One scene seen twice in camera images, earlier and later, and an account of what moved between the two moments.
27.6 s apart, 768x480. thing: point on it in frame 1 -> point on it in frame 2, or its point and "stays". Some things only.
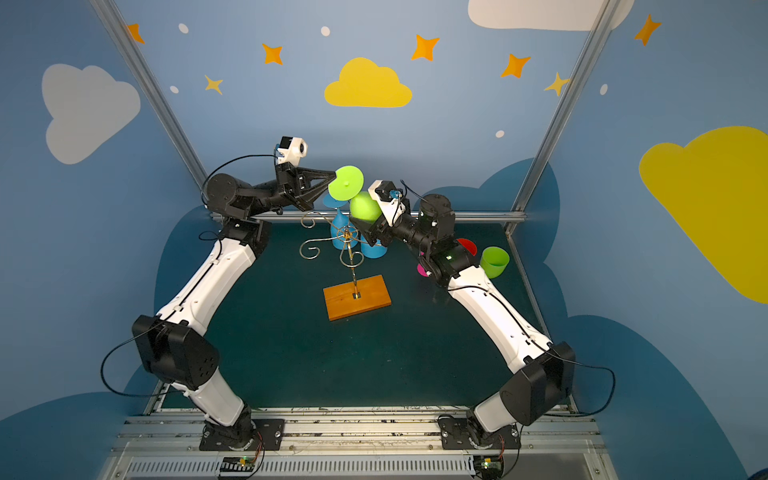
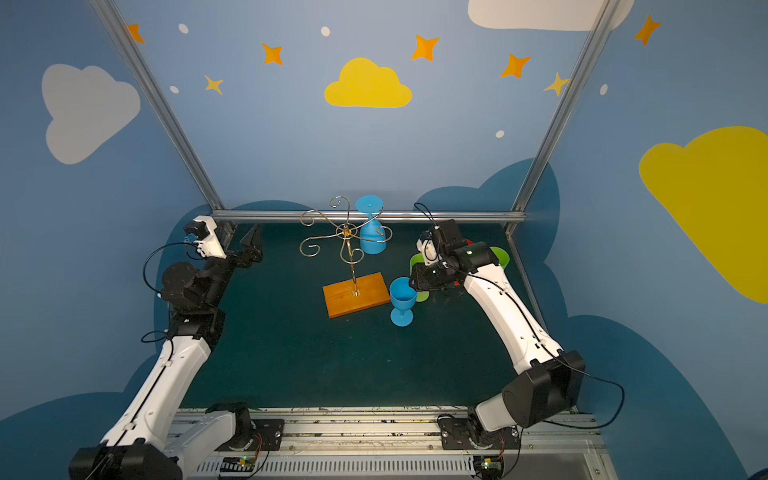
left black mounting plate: [267, 434] stays
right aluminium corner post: [605, 15] stays
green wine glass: [494, 261] stays
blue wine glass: [344, 234] -> [403, 297]
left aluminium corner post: [121, 29] stays
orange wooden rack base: [341, 303] stays
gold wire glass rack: [348, 234] stays
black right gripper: [381, 219] -> [421, 280]
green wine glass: [346, 186] -> [416, 259]
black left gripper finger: [308, 174] -> [247, 238]
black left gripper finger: [304, 202] -> [256, 242]
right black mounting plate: [457, 430] stays
